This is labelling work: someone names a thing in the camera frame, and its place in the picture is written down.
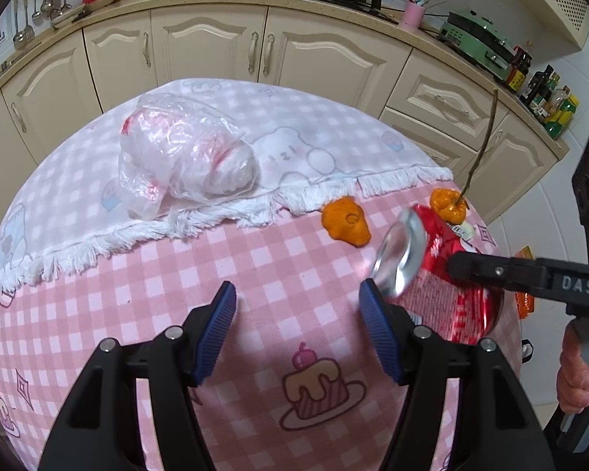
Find clear seasoning bottle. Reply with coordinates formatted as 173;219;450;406
540;86;570;123

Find green electric cooker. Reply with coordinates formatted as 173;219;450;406
439;7;522;82

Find dark glass bottle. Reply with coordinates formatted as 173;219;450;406
520;64;555;109

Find green yellow bottle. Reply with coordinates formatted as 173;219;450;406
545;95;581;141

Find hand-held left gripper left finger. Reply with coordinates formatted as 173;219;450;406
39;281;238;471

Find person's right hand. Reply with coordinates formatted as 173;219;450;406
556;325;589;413

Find crumpled clear plastic bag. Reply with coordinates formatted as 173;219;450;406
118;95;259;223

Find crushed red drink can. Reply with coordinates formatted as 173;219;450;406
370;203;504;347

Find orange rice bag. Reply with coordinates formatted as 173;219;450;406
513;246;536;321

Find cream cabinet drawer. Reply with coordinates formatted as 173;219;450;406
424;150;472;177
379;107;479;156
387;51;514;126

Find pink checkered fringed tablecloth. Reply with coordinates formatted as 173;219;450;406
0;77;523;471

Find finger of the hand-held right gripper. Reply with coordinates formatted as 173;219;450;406
446;250;553;301

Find pink utensil cup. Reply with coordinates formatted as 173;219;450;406
402;0;426;31

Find white tray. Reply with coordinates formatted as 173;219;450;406
49;2;93;29

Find cream kitchen cabinet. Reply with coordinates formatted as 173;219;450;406
0;0;570;266

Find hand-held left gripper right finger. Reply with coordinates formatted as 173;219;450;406
359;278;555;471

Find orange peel piece with stem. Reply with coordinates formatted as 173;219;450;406
429;189;472;223

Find thin brown twig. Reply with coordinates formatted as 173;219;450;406
459;88;500;207

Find hanging steel kitchen utensils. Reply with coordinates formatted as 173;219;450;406
11;0;74;51

